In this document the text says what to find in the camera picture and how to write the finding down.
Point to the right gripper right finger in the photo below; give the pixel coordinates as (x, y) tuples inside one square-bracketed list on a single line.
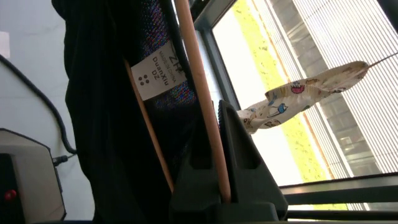
[(252, 186)]

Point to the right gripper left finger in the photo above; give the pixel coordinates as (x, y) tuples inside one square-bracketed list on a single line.
[(196, 186)]

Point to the cream printed garment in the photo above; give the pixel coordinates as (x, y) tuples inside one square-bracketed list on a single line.
[(289, 99)]

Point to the black garment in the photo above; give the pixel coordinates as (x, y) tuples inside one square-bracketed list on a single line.
[(102, 109)]

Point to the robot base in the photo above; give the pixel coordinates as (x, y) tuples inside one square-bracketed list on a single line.
[(28, 180)]

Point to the black clothes rack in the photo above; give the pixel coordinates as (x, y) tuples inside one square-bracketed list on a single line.
[(342, 214)]

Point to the window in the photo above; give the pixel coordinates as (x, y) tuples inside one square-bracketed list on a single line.
[(326, 189)]

